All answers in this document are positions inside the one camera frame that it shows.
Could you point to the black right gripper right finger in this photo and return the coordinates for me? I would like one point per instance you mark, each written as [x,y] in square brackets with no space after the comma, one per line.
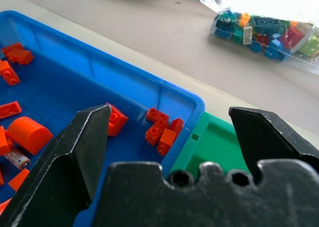
[269,137]

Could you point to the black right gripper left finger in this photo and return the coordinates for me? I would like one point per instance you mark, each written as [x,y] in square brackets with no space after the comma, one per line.
[64,162]

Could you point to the white cylindrical battery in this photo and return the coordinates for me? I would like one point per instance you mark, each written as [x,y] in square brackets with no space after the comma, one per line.
[18,158]

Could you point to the green plastic bin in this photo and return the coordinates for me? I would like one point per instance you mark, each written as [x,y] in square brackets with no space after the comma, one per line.
[214,142]

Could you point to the bag of colourful bricks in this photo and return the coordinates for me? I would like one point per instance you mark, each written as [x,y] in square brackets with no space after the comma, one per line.
[261,37]

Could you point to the orange rounded building block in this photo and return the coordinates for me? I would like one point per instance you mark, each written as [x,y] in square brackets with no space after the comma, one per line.
[28,135]

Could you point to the orange toy building block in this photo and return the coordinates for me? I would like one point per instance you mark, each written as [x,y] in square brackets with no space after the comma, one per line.
[18,179]
[8,74]
[157,115]
[177,126]
[117,121]
[165,141]
[5,205]
[1,177]
[155,132]
[17,54]
[3,142]
[10,109]

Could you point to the blue plastic tray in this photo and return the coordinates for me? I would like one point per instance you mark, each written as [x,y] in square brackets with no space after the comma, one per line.
[62,87]

